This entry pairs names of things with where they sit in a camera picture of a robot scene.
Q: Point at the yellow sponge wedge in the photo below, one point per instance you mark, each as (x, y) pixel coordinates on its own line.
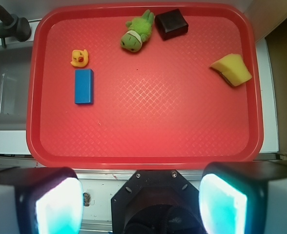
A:
(233, 69)

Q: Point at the grey sink basin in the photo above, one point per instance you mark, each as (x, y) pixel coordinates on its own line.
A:
(15, 62)

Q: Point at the blue rectangular block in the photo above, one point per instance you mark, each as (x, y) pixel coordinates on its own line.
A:
(84, 88)

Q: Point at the dark metal faucet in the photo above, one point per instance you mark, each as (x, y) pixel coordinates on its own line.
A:
(13, 26)

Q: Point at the dark brown square block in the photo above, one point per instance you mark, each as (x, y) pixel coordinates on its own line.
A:
(171, 24)

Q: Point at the red plastic tray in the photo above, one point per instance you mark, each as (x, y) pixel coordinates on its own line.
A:
(160, 108)

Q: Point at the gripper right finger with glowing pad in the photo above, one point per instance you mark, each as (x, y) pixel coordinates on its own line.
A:
(244, 197)

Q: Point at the yellow rubber duck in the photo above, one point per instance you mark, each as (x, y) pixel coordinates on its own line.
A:
(80, 58)

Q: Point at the green plush turtle toy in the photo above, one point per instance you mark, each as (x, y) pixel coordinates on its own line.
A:
(139, 31)

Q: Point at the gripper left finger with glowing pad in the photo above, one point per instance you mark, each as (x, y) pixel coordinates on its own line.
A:
(40, 201)

